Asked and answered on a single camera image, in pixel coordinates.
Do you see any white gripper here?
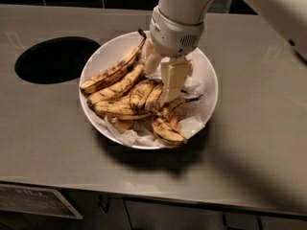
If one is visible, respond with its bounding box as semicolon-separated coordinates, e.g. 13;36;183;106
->
144;7;204;103

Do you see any framed label sign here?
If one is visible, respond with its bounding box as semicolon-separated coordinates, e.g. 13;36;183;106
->
0;184;83;219

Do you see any black drawer handle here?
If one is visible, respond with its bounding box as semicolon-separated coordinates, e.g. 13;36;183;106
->
98;194;109;215
222;213;263;230

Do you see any white paper napkin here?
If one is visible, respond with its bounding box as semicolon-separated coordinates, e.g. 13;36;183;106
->
105;77;208;150

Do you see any bottom left spotted banana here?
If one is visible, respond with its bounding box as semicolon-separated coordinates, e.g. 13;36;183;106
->
93;96;151;120

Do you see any dark round counter hole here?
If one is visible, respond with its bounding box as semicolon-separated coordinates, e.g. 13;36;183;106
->
14;36;100;84

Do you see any white ceramic bowl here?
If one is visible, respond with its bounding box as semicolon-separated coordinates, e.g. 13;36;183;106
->
79;32;219;145

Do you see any orange fruit piece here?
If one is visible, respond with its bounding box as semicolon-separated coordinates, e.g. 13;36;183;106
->
110;117;133;133

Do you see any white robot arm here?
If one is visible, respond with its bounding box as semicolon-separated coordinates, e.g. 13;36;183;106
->
150;0;307;58

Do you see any short spotted banana middle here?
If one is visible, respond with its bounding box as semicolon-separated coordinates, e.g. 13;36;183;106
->
130;80;157;109

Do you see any dark-tipped brown banana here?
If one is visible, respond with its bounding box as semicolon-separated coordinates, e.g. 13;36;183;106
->
145;82;163;113

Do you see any black drawer handle left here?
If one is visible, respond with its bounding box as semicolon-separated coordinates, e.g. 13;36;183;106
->
98;194;109;215

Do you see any black drawer handle right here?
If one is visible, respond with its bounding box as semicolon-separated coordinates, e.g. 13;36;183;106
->
222;213;263;230

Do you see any curved banana bottom right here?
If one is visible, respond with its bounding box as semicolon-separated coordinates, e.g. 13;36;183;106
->
151;97;200;147

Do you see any long spotted banana top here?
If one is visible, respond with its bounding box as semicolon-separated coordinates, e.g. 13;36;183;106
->
80;29;147;94

